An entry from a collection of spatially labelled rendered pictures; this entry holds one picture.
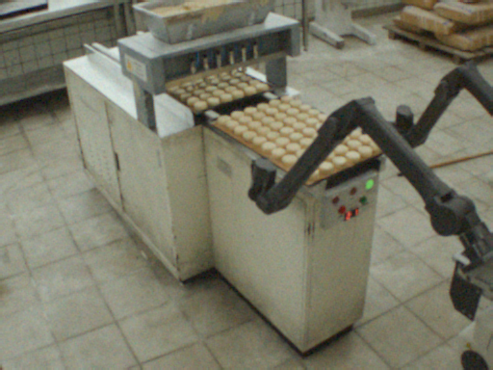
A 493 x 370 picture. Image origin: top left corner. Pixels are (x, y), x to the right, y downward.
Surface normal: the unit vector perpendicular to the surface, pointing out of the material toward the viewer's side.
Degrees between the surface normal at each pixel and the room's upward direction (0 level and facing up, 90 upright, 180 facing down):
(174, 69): 90
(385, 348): 0
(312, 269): 90
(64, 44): 90
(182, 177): 90
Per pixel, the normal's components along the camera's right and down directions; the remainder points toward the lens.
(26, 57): 0.44, 0.47
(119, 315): -0.07, -0.83
